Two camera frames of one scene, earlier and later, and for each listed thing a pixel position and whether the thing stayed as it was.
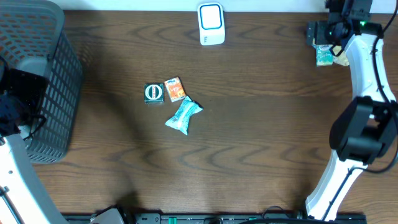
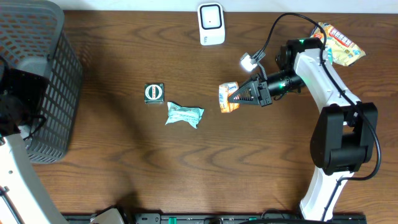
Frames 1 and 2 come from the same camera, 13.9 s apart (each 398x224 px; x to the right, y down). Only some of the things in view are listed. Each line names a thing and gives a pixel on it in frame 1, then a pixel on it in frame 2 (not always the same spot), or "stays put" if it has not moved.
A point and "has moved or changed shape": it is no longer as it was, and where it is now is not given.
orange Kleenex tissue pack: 175,89 to 226,90
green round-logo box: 154,93 stays put
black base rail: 223,218 stays put
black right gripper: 319,35 to 264,96
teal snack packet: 180,119 has moved or changed shape
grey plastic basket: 32,37 stays put
